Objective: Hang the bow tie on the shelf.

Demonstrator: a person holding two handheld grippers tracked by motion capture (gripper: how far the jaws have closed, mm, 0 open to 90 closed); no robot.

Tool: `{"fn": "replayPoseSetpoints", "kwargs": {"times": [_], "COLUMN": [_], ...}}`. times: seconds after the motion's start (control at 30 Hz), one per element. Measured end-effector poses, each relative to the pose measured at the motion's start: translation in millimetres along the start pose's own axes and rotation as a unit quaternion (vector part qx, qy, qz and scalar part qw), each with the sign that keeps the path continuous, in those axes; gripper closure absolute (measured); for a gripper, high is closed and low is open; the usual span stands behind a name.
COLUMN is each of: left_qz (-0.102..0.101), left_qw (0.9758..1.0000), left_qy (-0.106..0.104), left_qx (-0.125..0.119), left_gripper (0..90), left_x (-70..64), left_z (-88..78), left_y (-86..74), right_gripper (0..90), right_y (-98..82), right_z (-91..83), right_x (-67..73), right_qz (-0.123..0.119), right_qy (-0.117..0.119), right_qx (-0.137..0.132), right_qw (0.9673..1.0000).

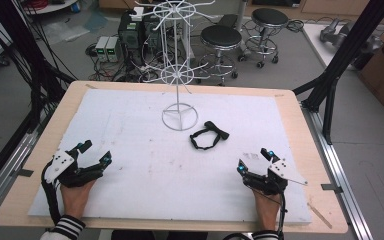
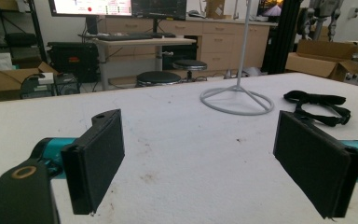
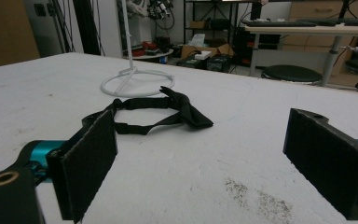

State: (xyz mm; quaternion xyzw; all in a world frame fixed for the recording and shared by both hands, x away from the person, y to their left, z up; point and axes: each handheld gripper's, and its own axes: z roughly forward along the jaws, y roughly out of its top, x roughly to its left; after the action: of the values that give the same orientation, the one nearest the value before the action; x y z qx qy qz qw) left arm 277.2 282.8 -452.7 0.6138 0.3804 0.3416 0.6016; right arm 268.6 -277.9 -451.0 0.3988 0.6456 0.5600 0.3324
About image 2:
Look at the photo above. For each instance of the wooden drawer cabinet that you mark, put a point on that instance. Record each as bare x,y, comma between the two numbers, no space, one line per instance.
220,43

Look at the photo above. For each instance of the round black stool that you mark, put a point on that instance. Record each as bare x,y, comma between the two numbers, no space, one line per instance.
189,64
159,78

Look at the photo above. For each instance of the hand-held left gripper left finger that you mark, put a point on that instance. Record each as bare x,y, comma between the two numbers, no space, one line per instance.
93,161

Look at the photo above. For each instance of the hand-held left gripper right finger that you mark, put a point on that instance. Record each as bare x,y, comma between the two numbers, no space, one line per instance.
317,161

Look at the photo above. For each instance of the computer monitor with bright screen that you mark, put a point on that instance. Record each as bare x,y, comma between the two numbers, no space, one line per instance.
90,6

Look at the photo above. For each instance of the dark computer monitor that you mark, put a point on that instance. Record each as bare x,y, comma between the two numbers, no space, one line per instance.
159,8

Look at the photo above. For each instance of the black equipment case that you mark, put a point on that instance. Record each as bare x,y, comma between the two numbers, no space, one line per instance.
71,59

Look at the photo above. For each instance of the black keyboard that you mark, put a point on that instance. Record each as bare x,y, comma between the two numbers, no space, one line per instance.
130,36

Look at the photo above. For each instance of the small cardboard box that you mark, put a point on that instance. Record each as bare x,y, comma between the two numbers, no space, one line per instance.
215,8

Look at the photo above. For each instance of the open cardboard box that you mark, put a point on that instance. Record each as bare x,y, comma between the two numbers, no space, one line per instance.
3,79
323,59

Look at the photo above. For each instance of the small black electronic device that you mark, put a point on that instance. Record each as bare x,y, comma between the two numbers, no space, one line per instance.
37,85

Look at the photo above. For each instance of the black metal frame post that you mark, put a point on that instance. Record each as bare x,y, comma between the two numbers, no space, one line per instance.
282,37

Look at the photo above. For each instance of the black metal shelf rack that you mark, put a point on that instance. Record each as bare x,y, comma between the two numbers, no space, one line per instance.
9,28

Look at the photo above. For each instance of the wooden desk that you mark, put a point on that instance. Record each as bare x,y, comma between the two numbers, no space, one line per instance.
143,43

